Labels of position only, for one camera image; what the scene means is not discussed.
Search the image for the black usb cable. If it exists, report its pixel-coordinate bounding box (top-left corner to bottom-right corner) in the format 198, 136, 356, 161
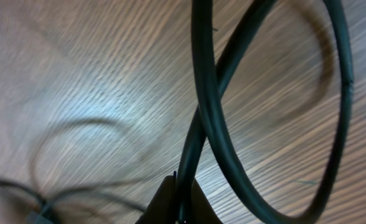
0, 0, 355, 224

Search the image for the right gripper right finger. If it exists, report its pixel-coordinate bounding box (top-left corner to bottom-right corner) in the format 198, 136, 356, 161
191, 180, 222, 224

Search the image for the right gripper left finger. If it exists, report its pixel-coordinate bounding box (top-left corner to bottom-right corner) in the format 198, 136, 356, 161
135, 175, 176, 224

